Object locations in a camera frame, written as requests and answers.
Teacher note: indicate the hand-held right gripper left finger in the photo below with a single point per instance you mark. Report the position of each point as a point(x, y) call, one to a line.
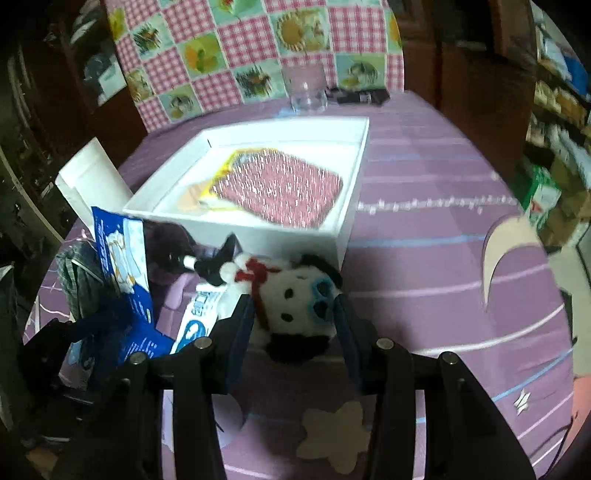
point(242, 323)

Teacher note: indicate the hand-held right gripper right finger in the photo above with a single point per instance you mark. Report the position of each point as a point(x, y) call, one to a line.
point(346, 327)

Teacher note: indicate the black and white panda plush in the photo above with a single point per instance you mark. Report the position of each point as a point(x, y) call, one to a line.
point(295, 290)

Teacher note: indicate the white cardboard box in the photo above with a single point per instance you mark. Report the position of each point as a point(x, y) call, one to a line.
point(295, 244)

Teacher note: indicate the red patterned cloth pouch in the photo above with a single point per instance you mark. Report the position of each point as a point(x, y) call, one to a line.
point(286, 184)

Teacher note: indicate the white packet with blue print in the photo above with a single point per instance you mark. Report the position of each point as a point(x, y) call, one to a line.
point(196, 323)

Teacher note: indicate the purple printed tablecloth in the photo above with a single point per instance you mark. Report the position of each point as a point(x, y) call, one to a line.
point(415, 258)

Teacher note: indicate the purple pump bottle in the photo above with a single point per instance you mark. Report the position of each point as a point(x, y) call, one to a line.
point(168, 244)

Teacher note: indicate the black device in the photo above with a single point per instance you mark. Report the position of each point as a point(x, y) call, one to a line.
point(358, 96)

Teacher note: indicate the green and white carton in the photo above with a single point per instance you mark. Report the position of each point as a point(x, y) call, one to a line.
point(540, 189)

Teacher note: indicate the clear drinking glass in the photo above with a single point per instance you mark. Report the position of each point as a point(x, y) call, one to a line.
point(307, 90)

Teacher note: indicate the dark wooden cabinet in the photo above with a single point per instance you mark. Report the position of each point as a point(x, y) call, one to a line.
point(60, 101)

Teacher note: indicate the pink checkered printed cloth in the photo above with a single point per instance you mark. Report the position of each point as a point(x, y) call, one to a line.
point(249, 50)

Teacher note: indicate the brown wooden door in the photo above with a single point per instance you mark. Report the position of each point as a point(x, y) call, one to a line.
point(471, 83)

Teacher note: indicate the shelf with goods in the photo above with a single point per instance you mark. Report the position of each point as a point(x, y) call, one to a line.
point(558, 101)

